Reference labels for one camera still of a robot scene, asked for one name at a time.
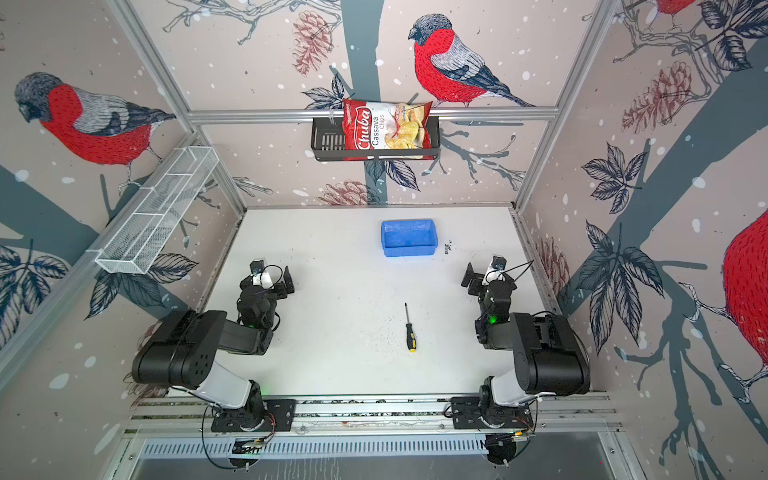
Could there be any black yellow screwdriver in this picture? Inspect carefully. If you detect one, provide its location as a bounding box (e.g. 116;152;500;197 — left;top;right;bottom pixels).
404;303;417;352

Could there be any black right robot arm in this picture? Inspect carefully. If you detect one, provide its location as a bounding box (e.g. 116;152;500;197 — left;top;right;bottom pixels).
461;256;591;428

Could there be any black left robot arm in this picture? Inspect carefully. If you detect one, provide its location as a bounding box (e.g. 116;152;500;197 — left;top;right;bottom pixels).
131;259;295;432

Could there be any blue plastic bin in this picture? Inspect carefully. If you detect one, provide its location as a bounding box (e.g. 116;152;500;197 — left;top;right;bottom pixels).
381;219;438;258

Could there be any red cassava chips bag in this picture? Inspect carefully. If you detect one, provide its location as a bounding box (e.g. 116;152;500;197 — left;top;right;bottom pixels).
342;99;436;159

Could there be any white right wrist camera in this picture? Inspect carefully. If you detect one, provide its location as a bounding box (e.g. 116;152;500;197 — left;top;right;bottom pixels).
483;266;504;285

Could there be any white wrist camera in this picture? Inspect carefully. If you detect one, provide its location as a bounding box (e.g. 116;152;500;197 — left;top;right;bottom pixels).
483;266;504;285
251;270;274;289

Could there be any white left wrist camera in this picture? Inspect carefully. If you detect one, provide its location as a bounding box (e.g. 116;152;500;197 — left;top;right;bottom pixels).
251;270;274;289

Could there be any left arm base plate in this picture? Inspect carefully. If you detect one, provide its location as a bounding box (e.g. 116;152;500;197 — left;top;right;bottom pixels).
211;399;296;434

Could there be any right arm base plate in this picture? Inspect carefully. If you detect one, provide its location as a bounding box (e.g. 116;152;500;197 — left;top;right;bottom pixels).
444;396;534;430

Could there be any white wire mesh shelf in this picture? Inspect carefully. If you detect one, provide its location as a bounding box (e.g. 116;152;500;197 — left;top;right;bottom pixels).
95;146;219;274

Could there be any black wall basket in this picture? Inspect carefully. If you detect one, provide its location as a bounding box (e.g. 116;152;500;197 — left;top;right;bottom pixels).
311;116;441;162

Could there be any aluminium mounting rail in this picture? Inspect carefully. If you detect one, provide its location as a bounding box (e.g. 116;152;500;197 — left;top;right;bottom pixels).
120;393;624;438

